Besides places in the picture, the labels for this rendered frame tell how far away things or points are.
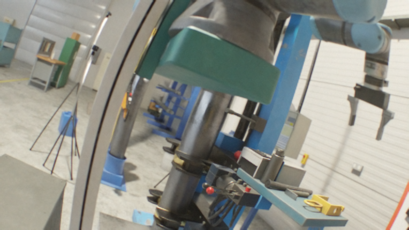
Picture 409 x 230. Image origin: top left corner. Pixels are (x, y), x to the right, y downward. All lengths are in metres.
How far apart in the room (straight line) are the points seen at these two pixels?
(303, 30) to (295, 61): 0.30
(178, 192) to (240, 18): 1.58
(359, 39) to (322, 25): 0.13
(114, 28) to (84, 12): 1.99
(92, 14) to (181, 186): 11.50
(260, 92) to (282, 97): 1.59
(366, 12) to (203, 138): 1.54
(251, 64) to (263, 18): 0.09
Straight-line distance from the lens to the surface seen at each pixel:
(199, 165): 1.63
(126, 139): 3.04
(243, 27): 0.38
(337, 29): 0.69
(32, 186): 0.97
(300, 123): 2.36
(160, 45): 0.50
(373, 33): 0.65
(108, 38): 12.43
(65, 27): 12.92
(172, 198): 1.88
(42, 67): 7.33
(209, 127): 1.74
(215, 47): 0.35
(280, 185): 1.42
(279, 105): 1.96
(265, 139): 1.95
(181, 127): 7.67
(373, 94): 0.80
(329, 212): 1.33
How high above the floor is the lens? 1.35
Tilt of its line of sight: 3 degrees down
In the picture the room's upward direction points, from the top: 22 degrees clockwise
